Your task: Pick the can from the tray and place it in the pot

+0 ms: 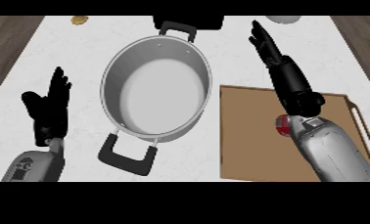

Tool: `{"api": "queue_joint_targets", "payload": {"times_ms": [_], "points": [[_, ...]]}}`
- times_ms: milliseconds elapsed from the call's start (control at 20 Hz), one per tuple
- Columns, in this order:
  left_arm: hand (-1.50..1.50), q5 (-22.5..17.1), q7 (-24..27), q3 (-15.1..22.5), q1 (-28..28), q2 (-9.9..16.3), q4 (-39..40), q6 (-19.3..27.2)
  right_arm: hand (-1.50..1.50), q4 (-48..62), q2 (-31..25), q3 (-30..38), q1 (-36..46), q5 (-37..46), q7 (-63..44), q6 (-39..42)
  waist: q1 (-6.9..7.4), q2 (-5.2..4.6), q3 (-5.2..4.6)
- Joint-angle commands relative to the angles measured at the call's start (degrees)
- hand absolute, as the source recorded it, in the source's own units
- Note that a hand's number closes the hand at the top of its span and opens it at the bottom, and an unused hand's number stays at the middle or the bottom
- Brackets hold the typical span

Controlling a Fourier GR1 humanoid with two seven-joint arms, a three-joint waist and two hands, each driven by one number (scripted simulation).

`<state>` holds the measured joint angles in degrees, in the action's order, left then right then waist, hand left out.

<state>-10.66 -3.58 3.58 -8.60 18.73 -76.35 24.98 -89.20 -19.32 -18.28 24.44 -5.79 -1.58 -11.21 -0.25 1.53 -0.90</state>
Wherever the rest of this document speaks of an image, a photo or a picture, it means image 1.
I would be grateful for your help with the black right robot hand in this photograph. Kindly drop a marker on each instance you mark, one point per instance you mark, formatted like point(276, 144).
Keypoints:
point(285, 74)

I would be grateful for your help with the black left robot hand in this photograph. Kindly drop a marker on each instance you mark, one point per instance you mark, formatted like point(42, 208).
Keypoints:
point(51, 110)

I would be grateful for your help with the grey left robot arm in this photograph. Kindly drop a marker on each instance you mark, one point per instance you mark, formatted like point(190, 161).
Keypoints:
point(36, 164)

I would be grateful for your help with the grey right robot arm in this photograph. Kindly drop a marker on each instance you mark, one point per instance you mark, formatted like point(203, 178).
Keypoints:
point(332, 151)

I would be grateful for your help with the red can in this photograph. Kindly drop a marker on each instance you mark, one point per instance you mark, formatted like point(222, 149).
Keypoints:
point(283, 125)

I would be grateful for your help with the brown wooden tray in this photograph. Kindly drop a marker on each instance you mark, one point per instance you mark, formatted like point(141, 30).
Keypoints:
point(262, 133)

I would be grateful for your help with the white bowl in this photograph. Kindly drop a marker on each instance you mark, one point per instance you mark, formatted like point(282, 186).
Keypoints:
point(285, 19)

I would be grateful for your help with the black appliance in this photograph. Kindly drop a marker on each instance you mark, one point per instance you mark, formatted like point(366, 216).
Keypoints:
point(188, 22)

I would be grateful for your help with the small tan food item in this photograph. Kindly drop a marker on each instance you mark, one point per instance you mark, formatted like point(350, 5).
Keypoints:
point(79, 20)

